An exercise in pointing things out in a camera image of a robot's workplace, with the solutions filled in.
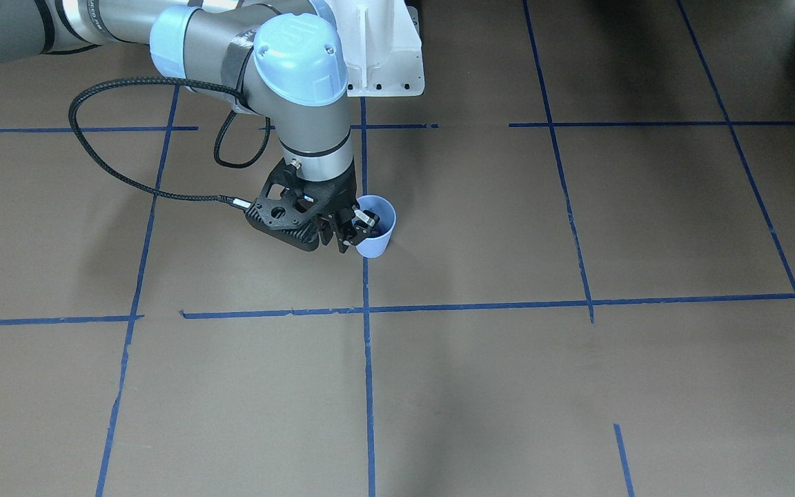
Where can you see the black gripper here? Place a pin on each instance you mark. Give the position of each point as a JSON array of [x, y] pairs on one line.
[[337, 200]]

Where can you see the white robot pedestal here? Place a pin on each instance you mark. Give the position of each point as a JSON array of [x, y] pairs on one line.
[[382, 42]]

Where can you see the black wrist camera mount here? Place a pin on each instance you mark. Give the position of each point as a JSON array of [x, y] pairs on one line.
[[287, 208]]

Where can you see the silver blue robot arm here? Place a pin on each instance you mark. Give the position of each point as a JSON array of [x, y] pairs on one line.
[[282, 60]]

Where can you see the blue ribbed cup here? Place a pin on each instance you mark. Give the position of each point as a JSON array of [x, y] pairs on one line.
[[376, 243]]

